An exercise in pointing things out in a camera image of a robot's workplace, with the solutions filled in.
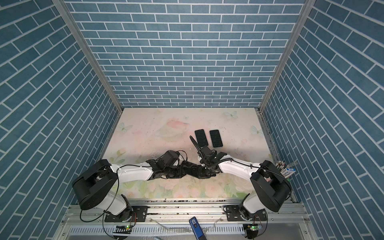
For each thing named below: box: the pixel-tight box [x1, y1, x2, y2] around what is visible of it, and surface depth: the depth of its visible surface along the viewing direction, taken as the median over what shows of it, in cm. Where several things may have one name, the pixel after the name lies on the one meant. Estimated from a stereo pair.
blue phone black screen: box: [194, 129, 209, 148], surface depth 106 cm
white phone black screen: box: [209, 129, 223, 148], surface depth 107 cm
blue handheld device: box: [189, 216, 207, 240], surface depth 70 cm
